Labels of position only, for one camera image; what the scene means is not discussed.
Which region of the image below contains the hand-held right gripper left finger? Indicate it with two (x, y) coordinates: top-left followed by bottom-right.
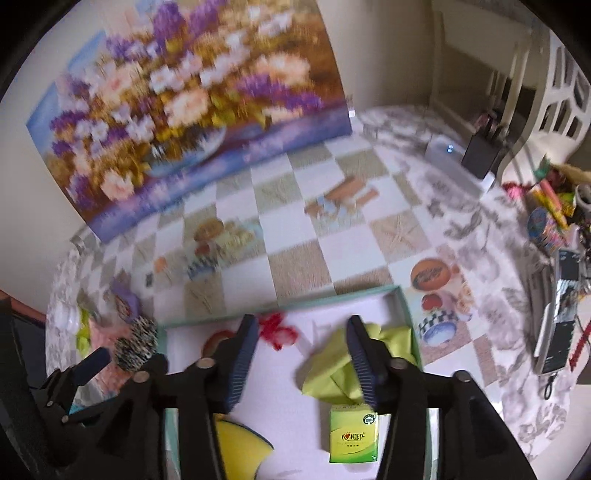
(88, 314), (262, 480)

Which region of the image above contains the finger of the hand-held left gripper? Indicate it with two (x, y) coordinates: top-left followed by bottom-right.
(41, 347), (114, 423)

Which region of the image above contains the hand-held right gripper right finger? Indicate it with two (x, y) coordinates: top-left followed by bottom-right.
(346, 315), (539, 480)

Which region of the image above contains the pink striped cloth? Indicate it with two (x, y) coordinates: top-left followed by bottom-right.
(69, 318), (134, 402)

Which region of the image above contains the red round pad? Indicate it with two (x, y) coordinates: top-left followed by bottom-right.
(202, 329), (238, 358)

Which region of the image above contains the yellow-green cloth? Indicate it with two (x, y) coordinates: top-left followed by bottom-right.
(295, 323), (413, 403)

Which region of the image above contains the red white ribbon toy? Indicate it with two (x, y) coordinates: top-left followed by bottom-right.
(260, 313), (299, 352)

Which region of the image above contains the leopard print scrunchie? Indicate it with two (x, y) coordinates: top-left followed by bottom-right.
(113, 316), (158, 371)

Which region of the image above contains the white tray with teal rim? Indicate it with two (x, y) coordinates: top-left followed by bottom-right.
(154, 284), (439, 480)

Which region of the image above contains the purple snack packet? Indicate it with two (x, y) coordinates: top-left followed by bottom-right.
(111, 281), (143, 321)

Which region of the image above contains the green tissue pack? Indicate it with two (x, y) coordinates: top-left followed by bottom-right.
(329, 402), (380, 463)

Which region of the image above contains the yellow sponge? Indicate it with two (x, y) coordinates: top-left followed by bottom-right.
(213, 413), (274, 480)

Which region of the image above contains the dark cabinet with red edge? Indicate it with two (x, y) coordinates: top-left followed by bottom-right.
(0, 288), (47, 480)

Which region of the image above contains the smartphone with dark screen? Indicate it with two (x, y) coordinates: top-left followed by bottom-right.
(533, 249), (583, 376)

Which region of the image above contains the red zigzag ribbon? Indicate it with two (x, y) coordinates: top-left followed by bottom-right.
(569, 318), (591, 371)

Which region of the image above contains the white power strip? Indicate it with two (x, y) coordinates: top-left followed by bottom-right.
(425, 134), (504, 190)

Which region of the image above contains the pile of colourful clutter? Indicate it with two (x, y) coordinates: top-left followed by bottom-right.
(503, 157), (591, 259)

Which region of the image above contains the black charger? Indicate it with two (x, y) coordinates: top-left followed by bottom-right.
(462, 129), (506, 178)

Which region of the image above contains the flower painting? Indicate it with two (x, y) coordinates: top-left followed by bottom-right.
(25, 0), (352, 244)

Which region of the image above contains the white lattice chair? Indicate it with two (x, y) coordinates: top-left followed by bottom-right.
(496, 28), (591, 185)

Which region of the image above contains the cream wooden stool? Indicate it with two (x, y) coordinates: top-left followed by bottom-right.
(429, 0), (536, 139)

